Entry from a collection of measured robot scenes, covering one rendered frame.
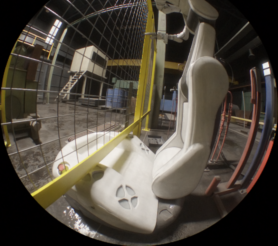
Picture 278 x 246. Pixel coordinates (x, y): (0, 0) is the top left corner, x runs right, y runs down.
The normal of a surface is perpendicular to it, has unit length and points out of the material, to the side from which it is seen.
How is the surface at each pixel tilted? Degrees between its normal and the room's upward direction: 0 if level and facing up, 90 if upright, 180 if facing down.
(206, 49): 90
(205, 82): 90
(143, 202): 38
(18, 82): 90
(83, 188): 42
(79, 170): 90
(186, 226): 0
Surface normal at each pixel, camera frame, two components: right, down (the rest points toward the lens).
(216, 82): -0.19, 0.04
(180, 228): 0.12, -0.99
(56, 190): 0.97, 0.13
